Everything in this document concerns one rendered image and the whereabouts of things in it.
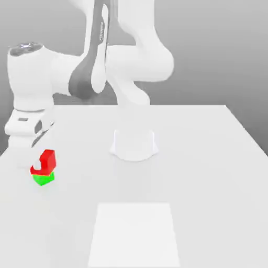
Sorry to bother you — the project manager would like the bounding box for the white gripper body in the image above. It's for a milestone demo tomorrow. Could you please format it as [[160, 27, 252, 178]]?
[[7, 121, 55, 169]]

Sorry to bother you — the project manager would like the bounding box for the small red cube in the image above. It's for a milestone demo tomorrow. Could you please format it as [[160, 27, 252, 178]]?
[[30, 149, 57, 176]]

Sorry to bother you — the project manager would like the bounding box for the small green cube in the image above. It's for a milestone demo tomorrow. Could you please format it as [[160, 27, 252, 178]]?
[[32, 171, 55, 186]]

